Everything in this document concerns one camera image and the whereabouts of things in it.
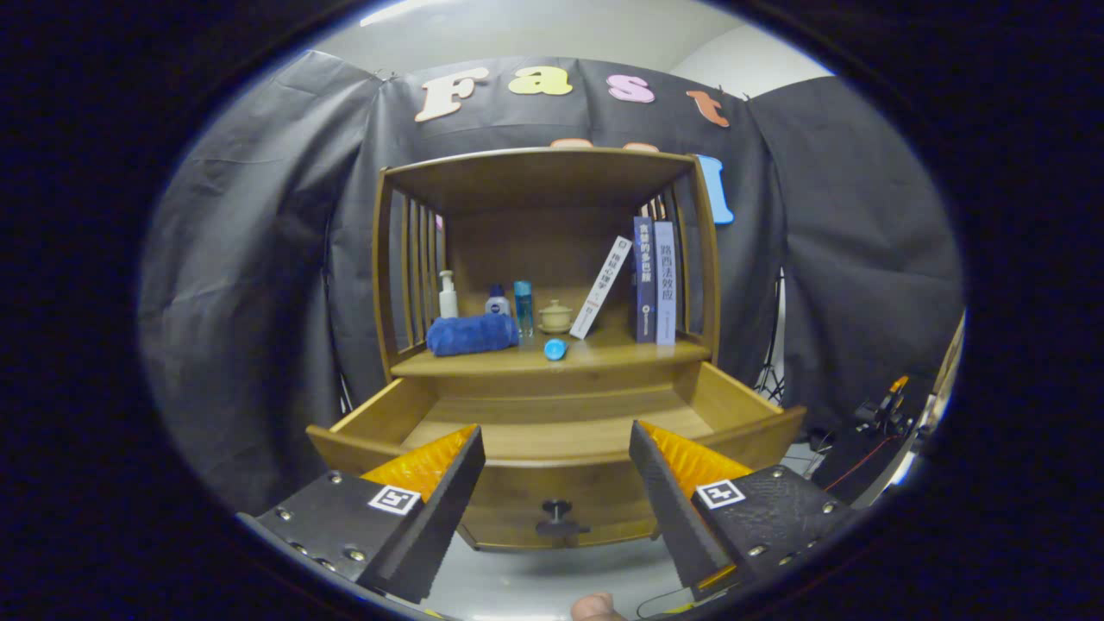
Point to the wooden cabinet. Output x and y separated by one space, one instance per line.
535 177

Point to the rolled blue towel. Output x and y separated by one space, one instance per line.
470 335

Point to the light wooden board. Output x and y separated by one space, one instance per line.
951 362

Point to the light purple book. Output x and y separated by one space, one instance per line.
665 285

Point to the dark blue book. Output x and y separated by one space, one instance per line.
645 280

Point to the white book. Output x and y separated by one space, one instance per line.
601 287

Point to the black drawer knob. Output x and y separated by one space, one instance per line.
559 528

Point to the wooden countertop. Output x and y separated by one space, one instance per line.
621 352

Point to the black device with orange tip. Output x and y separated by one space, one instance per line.
880 414

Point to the blue white squeeze tube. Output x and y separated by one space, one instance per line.
555 349

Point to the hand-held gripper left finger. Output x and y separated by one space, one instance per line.
440 526

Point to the beige lidded teacup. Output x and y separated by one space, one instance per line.
555 317

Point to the clear blue bottle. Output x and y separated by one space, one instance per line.
523 306

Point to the wooden drawer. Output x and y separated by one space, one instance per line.
561 431

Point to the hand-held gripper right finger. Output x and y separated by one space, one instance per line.
668 517

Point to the white bottle with blue cap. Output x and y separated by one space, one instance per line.
498 304

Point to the black backdrop cloth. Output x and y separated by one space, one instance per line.
241 259

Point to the white pump bottle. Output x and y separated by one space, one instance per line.
448 302

